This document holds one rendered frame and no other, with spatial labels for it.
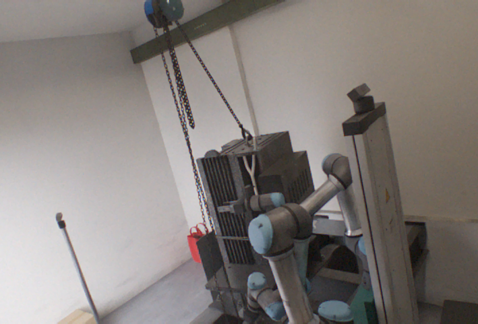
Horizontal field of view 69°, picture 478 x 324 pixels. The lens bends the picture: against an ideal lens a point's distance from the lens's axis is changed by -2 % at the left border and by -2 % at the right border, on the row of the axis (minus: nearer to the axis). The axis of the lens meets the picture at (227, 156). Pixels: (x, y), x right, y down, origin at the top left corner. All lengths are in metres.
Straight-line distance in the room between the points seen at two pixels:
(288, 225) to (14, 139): 2.97
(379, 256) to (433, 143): 1.56
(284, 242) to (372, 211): 0.31
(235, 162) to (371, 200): 0.98
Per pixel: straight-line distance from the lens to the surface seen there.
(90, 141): 3.99
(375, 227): 1.30
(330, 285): 2.51
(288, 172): 1.95
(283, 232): 1.21
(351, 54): 2.84
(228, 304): 2.43
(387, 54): 2.75
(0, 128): 3.73
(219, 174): 2.14
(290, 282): 1.27
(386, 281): 1.40
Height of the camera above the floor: 1.98
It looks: 11 degrees down
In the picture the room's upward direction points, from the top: 15 degrees counter-clockwise
